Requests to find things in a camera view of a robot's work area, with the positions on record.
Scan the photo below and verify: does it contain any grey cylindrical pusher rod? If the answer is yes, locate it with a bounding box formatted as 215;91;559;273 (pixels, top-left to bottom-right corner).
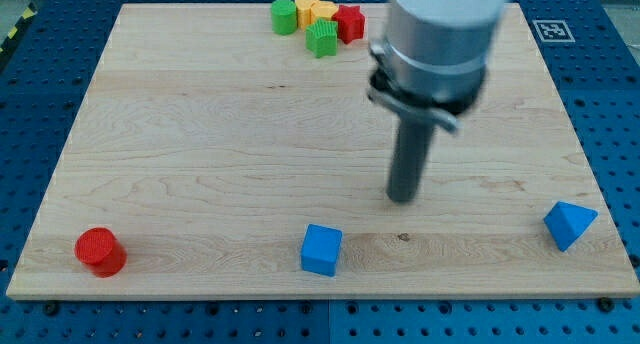
386;120;435;203

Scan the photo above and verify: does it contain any red cylinder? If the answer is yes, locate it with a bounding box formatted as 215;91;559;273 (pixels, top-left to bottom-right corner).
74;227;127;278

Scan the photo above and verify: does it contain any blue cube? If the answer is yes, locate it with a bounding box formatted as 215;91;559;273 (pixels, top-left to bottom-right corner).
300;224;343;277

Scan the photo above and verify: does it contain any green star block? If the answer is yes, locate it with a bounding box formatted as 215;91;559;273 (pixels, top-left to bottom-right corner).
305;18;338;58

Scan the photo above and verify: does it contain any red star block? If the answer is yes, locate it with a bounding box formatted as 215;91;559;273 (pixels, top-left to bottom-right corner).
332;4;366;44

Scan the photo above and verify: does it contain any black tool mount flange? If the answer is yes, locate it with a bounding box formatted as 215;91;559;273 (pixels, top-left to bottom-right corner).
366;39;486;133

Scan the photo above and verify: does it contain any blue triangular prism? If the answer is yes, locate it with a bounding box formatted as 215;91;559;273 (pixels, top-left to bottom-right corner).
543;201;599;252

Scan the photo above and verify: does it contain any green cylinder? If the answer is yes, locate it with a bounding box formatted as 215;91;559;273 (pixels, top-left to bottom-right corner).
270;0;298;35

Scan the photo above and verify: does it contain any yellow cylinder block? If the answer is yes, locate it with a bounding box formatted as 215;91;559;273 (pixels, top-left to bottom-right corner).
294;0;320;30

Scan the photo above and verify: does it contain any wooden board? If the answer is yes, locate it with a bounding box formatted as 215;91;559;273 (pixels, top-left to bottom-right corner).
7;4;639;301

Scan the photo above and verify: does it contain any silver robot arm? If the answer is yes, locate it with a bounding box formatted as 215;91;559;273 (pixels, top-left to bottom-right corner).
367;0;509;204

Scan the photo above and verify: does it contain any white fiducial marker tag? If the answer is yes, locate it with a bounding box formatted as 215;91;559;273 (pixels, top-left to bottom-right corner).
533;19;575;43

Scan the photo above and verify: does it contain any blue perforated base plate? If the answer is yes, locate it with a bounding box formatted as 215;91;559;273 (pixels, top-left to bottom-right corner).
1;0;639;343

